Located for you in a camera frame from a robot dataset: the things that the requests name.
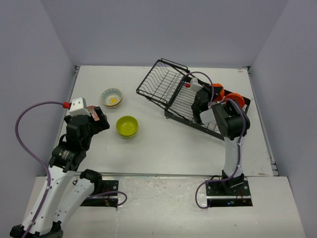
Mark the black wire dish rack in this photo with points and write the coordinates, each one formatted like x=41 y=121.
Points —
x=167 y=85

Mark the lime green bowl front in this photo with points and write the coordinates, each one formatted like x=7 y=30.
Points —
x=127 y=122

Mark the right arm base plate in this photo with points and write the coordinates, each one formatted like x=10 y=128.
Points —
x=219 y=195

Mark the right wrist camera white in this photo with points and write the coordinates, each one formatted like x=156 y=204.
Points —
x=195 y=85

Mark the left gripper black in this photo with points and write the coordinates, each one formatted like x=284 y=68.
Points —
x=101 y=125

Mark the red diamond pattern bowl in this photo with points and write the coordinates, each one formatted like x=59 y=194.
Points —
x=93 y=113

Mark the orange bowl row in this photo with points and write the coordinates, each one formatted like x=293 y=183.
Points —
x=218 y=92
x=237 y=97

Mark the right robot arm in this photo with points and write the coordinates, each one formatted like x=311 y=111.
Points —
x=212 y=103

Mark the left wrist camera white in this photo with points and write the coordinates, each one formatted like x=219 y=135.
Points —
x=78 y=106

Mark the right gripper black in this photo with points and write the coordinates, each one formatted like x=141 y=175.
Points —
x=216 y=92

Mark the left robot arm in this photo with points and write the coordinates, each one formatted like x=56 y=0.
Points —
x=51 y=212

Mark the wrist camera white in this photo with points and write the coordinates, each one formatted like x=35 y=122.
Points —
x=78 y=106
x=195 y=85

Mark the lime green bowl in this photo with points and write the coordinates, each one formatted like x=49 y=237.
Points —
x=127 y=122
x=127 y=132

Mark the orange bowl front row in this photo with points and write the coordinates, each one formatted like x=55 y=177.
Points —
x=237 y=97

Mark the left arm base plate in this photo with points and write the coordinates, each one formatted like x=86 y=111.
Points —
x=105 y=200

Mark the yellow sun pattern bowl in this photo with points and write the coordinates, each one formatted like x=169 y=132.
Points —
x=111 y=92

